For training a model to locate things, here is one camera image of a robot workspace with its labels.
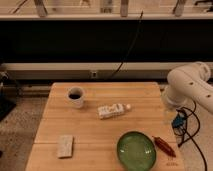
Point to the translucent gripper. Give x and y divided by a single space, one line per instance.
169 112

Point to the white rectangular sponge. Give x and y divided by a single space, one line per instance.
65 146

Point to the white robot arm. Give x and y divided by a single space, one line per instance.
187 82

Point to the green ceramic bowl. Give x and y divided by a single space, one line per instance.
136 151

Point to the red chili pepper toy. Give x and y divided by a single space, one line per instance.
164 146

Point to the white plastic bottle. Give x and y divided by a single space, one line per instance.
114 110

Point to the wooden table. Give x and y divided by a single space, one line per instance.
95 139

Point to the blue cable connector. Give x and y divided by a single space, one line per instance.
178 121

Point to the white wall outlet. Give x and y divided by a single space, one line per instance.
94 74

